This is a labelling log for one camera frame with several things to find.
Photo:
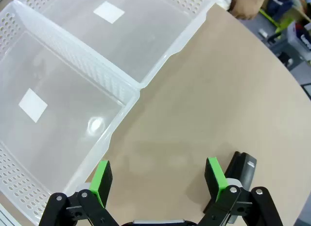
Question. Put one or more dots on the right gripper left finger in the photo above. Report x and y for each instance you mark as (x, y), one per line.
(99, 184)

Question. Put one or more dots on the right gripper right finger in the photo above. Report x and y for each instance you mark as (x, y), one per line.
(215, 179)

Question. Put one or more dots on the black stapler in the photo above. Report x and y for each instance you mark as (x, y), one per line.
(245, 170)

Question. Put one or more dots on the person's left hand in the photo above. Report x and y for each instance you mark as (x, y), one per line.
(244, 6)

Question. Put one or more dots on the white perforated plastic basket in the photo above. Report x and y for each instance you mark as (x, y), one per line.
(60, 90)
(136, 46)

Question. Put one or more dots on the white square sticker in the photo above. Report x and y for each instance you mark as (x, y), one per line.
(32, 105)
(108, 12)

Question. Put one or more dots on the navy printed cloth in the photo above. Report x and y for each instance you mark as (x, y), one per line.
(305, 40)

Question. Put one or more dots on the blue storage crate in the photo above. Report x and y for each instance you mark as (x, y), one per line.
(292, 32)

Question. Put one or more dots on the lime green frame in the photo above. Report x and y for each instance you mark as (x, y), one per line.
(274, 20)

